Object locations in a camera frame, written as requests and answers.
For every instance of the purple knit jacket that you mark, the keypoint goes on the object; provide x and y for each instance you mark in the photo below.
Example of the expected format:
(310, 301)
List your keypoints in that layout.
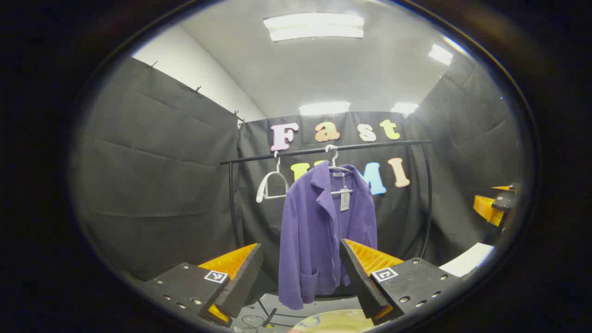
(310, 231)

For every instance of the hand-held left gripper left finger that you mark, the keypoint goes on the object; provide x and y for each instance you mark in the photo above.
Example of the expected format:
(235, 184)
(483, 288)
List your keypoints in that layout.
(243, 282)

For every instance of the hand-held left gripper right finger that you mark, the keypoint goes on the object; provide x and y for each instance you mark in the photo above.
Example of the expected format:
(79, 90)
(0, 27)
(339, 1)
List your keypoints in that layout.
(358, 282)

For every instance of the black backdrop cloth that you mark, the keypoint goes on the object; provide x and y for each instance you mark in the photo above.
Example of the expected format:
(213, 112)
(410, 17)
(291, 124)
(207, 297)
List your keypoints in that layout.
(162, 185)

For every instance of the black clothes rack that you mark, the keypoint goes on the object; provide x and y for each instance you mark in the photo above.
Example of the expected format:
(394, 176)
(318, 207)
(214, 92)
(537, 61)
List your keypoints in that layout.
(393, 144)

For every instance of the white clothes hanger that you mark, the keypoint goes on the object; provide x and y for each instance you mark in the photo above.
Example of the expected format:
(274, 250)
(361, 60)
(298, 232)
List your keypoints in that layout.
(262, 188)
(341, 192)

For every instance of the white floor board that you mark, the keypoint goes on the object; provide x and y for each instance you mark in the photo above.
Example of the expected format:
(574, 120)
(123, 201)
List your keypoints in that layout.
(467, 261)

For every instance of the beige laundry hamper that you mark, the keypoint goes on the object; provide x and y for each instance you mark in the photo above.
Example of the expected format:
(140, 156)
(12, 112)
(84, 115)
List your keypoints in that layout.
(333, 322)

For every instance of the large ceiling light panel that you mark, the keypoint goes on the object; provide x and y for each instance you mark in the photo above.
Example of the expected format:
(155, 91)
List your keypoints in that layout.
(314, 27)

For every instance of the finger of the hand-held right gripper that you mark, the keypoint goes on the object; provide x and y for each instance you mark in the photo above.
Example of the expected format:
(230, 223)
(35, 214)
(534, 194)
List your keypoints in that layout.
(485, 207)
(504, 188)

